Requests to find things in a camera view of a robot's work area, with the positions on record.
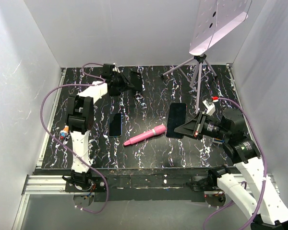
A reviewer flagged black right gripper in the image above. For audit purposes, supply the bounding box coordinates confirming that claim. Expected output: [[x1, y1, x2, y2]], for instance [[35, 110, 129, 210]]
[[174, 110, 229, 140]]

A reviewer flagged blue smartphone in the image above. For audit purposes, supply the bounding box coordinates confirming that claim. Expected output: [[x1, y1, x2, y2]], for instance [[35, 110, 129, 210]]
[[108, 113, 122, 138]]

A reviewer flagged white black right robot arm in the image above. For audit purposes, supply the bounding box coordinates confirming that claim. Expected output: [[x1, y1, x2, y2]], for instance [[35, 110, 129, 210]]
[[175, 108, 288, 230]]

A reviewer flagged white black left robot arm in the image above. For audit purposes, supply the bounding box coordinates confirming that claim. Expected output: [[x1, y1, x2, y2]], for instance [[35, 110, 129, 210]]
[[62, 64, 143, 192]]

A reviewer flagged yellow and blue toy brick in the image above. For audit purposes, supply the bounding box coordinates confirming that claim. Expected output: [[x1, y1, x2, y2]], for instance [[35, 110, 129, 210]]
[[213, 138, 224, 144]]

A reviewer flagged pink cylindrical tool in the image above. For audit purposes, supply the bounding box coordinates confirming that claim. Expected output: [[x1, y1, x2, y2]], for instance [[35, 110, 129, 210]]
[[123, 125, 167, 146]]

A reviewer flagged lilac tripod stand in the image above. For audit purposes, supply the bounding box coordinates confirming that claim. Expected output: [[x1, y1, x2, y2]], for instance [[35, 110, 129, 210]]
[[159, 54, 217, 114]]

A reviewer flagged small colourful toy figure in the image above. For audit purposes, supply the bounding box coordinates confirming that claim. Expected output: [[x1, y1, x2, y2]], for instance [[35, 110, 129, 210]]
[[60, 126, 69, 140]]

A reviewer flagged lilac perforated board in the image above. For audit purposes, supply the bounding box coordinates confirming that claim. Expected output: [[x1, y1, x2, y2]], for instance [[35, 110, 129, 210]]
[[189, 0, 252, 56]]

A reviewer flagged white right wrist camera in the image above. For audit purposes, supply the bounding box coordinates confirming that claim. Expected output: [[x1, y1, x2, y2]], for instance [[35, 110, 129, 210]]
[[203, 97, 218, 115]]

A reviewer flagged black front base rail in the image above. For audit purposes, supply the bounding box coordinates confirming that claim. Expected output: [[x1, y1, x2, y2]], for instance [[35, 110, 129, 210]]
[[64, 167, 231, 204]]

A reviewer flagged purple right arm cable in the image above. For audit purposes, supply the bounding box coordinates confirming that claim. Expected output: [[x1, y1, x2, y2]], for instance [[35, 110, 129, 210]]
[[202, 96, 268, 230]]

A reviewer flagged aluminium frame rail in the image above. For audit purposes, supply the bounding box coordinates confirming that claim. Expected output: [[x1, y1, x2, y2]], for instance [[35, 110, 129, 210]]
[[21, 174, 70, 195]]

